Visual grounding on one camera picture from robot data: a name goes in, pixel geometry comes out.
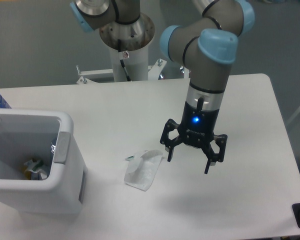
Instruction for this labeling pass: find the white trash can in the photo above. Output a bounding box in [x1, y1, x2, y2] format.
[0, 108, 87, 214]

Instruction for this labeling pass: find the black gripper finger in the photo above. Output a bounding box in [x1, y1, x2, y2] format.
[202, 134, 228, 174]
[159, 118, 183, 162]

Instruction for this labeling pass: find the trash inside can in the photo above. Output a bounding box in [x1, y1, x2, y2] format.
[22, 141, 58, 182]

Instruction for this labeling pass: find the white plastic wrapper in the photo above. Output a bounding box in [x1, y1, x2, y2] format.
[123, 149, 163, 192]

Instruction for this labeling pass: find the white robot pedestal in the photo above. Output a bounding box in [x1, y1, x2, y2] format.
[76, 13, 167, 84]

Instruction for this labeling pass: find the black cable on pedestal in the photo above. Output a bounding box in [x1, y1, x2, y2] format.
[116, 38, 132, 82]

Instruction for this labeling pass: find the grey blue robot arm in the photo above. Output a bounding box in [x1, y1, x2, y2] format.
[70, 0, 255, 166]

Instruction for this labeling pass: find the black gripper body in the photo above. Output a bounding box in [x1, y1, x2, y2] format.
[177, 102, 220, 150]

